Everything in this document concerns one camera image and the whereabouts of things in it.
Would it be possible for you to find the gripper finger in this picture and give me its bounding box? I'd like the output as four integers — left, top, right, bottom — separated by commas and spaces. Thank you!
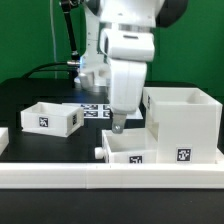
112, 113, 127, 134

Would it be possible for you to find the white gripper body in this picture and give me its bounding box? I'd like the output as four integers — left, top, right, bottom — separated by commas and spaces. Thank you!
109, 60, 147, 114

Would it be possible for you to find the white drawer box front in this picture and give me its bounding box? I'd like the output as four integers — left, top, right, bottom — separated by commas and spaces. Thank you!
94, 128, 157, 164

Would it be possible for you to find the white drawer box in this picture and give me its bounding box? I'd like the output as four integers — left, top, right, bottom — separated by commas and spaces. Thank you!
94, 128, 157, 164
20, 102, 84, 137

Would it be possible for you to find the white drawer cabinet frame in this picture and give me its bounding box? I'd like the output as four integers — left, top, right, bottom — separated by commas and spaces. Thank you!
143, 87, 222, 164

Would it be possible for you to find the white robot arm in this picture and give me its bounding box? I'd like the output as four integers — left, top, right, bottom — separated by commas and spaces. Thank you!
59, 0, 188, 134

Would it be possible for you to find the white marker base plate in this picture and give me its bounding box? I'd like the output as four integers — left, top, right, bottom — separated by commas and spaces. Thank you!
63, 103, 143, 120

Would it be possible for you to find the black cable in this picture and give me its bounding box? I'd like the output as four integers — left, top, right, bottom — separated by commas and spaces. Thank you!
21, 61, 81, 80

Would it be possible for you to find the white obstacle fence wall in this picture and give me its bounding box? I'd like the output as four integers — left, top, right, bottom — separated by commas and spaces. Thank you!
0, 163, 224, 189

